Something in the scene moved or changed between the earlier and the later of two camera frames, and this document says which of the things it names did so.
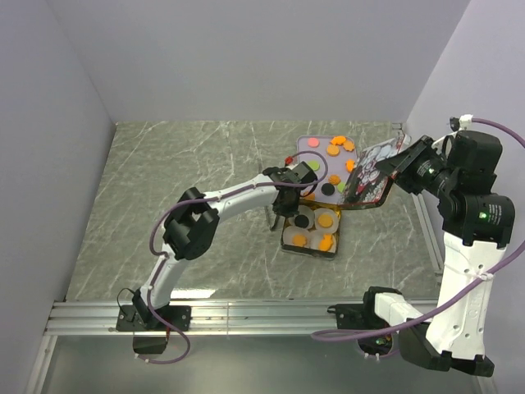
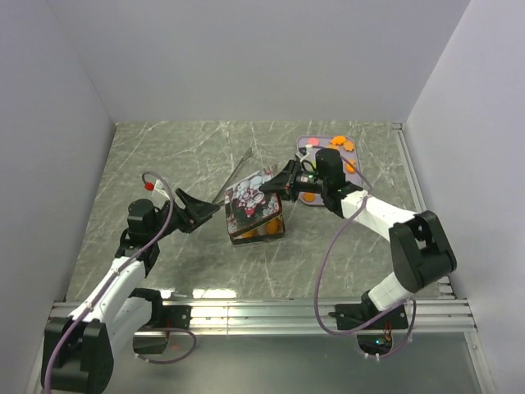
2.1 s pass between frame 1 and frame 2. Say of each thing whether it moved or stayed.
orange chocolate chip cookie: stayed
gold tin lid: moved
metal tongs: moved
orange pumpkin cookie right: stayed
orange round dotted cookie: moved
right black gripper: moved
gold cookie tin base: moved
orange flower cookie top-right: stayed
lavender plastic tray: stayed
